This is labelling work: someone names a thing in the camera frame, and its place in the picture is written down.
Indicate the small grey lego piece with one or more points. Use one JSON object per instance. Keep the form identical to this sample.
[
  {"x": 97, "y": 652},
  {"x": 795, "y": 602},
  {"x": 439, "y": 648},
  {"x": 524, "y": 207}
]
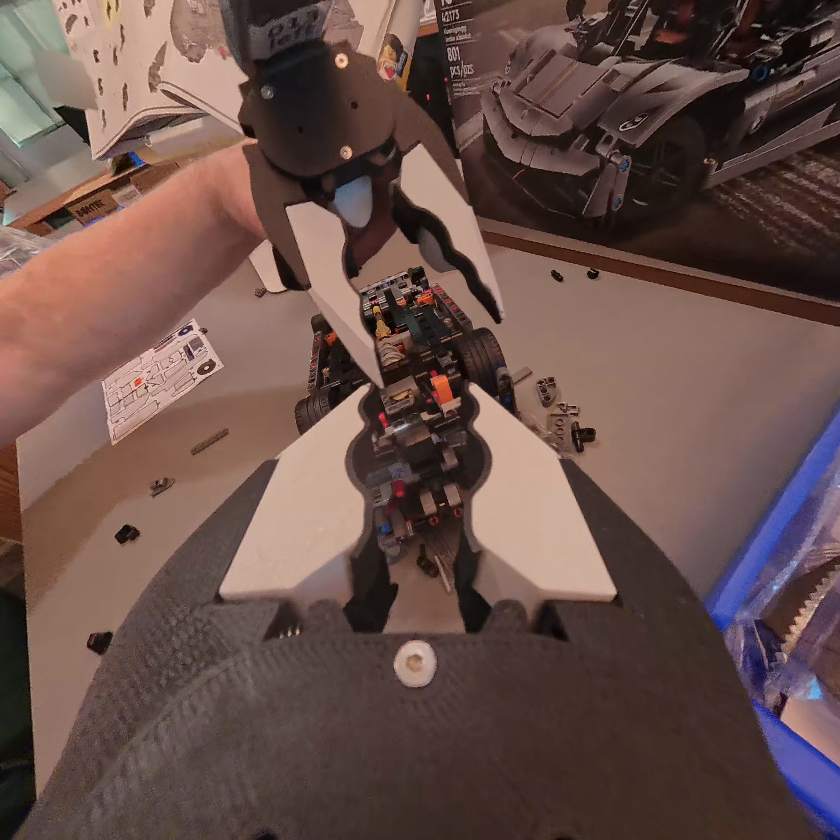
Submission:
[{"x": 162, "y": 487}]

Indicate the person's left forearm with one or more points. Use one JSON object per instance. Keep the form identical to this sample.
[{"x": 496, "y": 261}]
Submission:
[{"x": 98, "y": 295}]

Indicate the open instruction booklet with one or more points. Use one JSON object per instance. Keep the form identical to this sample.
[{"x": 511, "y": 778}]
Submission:
[{"x": 184, "y": 98}]

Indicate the colourful lego leaflet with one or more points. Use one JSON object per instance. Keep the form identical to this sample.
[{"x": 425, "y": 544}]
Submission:
[{"x": 394, "y": 62}]

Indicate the dark lego set box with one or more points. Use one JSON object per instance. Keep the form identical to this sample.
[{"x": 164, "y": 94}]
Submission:
[{"x": 656, "y": 98}]

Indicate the blue storage bin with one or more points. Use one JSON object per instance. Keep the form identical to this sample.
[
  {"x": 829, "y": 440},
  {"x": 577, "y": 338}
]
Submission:
[{"x": 807, "y": 787}]

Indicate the lego sticker sheet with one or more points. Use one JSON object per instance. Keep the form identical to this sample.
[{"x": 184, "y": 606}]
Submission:
[{"x": 164, "y": 380}]

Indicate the clear plastic bags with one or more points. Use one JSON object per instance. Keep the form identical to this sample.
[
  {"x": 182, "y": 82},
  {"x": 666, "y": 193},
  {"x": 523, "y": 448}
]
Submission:
[{"x": 800, "y": 623}]

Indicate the small grey lego plate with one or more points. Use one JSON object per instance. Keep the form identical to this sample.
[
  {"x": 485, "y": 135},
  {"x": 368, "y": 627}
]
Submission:
[{"x": 210, "y": 441}]

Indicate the cardboard box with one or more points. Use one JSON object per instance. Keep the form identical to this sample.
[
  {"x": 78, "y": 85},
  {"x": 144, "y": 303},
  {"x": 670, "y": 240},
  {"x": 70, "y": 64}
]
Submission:
[{"x": 98, "y": 197}]

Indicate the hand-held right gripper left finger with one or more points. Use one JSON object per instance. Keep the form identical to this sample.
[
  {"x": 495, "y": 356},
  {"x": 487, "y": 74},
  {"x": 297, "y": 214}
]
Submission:
[{"x": 295, "y": 525}]

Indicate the grey lego car chassis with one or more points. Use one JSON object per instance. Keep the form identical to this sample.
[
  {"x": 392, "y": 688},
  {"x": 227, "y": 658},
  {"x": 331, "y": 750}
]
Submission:
[{"x": 482, "y": 354}]

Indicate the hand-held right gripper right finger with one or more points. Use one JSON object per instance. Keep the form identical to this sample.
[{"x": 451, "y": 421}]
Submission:
[{"x": 544, "y": 525}]

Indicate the scattered loose lego pieces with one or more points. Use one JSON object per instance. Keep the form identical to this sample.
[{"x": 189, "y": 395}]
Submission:
[{"x": 561, "y": 426}]

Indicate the person's green sweater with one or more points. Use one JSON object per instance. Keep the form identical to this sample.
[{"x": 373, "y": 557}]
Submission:
[{"x": 13, "y": 689}]

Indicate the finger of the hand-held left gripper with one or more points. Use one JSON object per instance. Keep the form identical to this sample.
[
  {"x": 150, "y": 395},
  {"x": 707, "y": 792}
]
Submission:
[
  {"x": 453, "y": 216},
  {"x": 328, "y": 275}
]

